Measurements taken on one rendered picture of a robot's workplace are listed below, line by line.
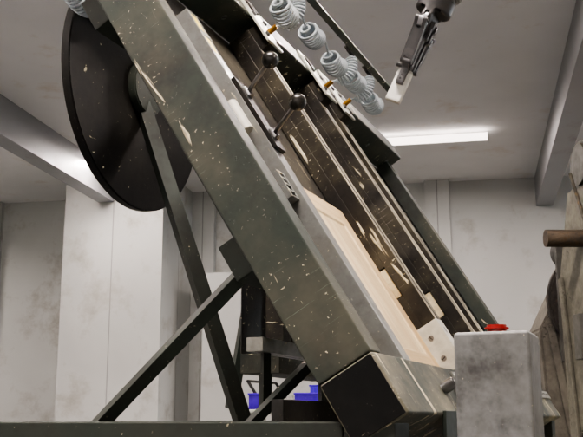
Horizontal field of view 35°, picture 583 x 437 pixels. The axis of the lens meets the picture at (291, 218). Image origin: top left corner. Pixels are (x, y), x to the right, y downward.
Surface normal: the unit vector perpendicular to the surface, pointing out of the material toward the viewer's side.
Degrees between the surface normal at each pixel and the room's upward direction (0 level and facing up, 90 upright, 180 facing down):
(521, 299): 90
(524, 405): 90
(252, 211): 90
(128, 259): 90
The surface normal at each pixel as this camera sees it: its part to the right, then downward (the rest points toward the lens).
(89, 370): -0.19, -0.21
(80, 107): 0.93, -0.08
